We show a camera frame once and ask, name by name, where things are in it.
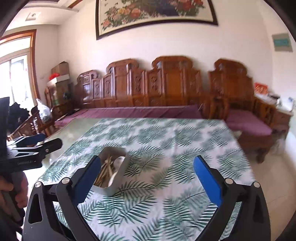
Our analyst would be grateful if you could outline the carved wooden armchair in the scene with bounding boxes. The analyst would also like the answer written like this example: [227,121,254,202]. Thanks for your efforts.
[208,58,275,163]

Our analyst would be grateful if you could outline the long carved wooden bench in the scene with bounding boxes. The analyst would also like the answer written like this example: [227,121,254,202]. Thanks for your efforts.
[54,55,209,128]

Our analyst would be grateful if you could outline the wooden door frame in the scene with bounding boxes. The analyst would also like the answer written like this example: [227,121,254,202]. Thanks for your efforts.
[0,29,41,100]

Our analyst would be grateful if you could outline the white plastic spoon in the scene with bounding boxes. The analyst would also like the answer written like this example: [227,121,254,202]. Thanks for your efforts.
[108,156,125,187]

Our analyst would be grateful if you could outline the peacock flower painting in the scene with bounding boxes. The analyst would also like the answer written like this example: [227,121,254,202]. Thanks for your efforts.
[95,0,218,40]

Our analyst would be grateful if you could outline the wooden chopstick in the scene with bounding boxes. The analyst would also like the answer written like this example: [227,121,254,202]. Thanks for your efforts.
[94,157,113,188]

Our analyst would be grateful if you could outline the red gift box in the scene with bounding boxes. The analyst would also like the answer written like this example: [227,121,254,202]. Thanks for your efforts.
[254,82,268,95]

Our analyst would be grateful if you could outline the purple bench cushion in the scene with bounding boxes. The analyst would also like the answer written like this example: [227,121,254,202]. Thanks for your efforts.
[55,104,203,127]

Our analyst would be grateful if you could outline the purple armchair cushion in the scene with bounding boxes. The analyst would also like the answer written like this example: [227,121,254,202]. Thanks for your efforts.
[226,109,272,136]

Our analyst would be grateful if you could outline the grey metal tray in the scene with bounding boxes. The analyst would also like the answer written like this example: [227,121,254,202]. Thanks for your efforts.
[91,147,130,197]

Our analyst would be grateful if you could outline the green leaf tablecloth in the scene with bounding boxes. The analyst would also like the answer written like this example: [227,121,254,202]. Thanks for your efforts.
[40,118,254,240]

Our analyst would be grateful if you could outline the wooden side table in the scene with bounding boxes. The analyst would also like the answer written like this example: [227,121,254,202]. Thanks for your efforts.
[271,108,294,139]

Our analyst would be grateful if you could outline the wooden dining chair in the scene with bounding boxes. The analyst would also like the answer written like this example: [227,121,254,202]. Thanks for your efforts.
[7,106,55,141]

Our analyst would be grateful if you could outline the cardboard box stack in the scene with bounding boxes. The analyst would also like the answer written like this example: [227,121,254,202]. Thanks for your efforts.
[45,61,71,108]

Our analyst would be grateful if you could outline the person's left hand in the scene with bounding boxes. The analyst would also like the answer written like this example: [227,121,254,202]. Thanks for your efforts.
[0,172,29,209]

